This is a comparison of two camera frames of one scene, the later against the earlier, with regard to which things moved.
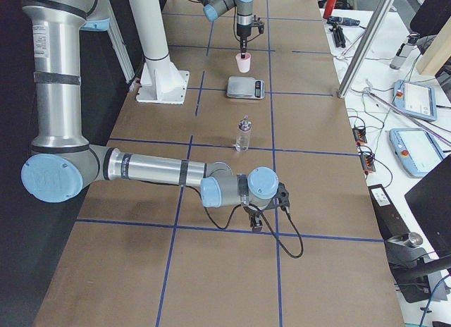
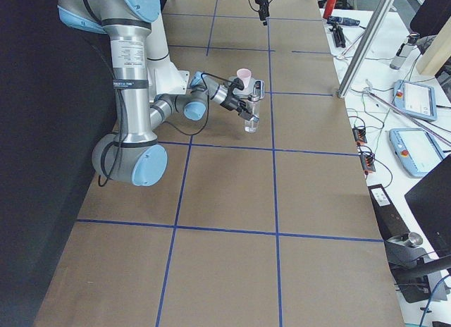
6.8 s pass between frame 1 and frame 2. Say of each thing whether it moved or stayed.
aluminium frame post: stayed
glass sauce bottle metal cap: moved
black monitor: stayed
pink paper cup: moved
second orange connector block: stayed
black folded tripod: stayed
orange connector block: stayed
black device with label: stayed
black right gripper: moved
